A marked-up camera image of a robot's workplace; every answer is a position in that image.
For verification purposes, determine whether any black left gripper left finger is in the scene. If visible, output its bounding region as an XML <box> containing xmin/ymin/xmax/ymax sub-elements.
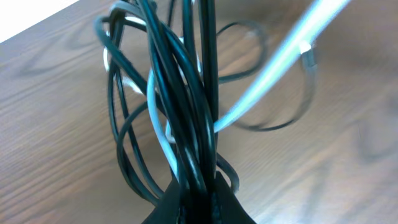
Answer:
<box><xmin>142</xmin><ymin>178</ymin><xmax>181</xmax><ymax>224</ymax></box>

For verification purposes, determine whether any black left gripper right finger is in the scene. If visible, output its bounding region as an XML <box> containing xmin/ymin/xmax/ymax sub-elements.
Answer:
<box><xmin>214</xmin><ymin>172</ymin><xmax>256</xmax><ymax>224</ymax></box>

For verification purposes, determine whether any white USB cable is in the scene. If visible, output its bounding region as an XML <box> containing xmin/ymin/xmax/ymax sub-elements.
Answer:
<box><xmin>102</xmin><ymin>0</ymin><xmax>352</xmax><ymax>181</ymax></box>

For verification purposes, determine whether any black USB-C cable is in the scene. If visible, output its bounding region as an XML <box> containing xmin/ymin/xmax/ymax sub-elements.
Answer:
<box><xmin>135</xmin><ymin>0</ymin><xmax>318</xmax><ymax>200</ymax></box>

